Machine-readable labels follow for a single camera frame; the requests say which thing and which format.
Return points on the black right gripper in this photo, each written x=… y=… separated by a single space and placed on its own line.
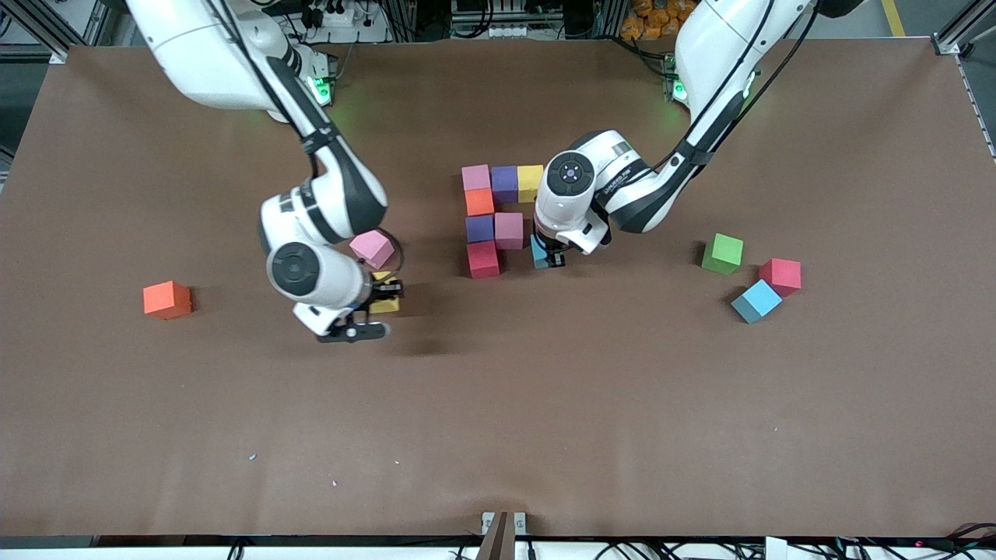
x=380 y=290

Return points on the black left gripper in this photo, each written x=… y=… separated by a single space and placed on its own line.
x=554 y=255

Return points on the yellow foam cube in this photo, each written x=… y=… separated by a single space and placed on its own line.
x=385 y=306
x=531 y=184

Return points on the blue foam cube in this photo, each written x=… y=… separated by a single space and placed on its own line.
x=538 y=255
x=755 y=301

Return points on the pink foam cube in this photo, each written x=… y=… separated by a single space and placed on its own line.
x=475 y=177
x=509 y=231
x=371 y=249

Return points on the red foam cube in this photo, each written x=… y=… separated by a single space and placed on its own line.
x=780 y=277
x=483 y=260

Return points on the purple foam cube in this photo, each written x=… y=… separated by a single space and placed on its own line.
x=504 y=184
x=479 y=229

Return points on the orange foam cube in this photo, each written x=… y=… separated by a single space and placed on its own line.
x=479 y=202
x=167 y=300

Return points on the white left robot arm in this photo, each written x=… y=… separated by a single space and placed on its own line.
x=716 y=47

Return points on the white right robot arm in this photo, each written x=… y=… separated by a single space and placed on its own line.
x=202 y=54

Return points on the green foam cube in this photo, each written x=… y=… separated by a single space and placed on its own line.
x=722 y=253

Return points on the dark equipment rack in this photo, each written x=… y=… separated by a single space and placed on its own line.
x=545 y=15

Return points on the pile of orange toys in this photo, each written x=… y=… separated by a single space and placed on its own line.
x=654 y=19

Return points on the large table cover sheet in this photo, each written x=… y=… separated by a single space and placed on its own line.
x=156 y=428

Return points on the white power strip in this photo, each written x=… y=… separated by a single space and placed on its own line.
x=334 y=14

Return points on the front camera mount post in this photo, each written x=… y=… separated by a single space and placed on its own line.
x=498 y=544

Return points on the aluminium frame profile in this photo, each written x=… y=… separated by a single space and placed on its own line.
x=945 y=45
x=58 y=54

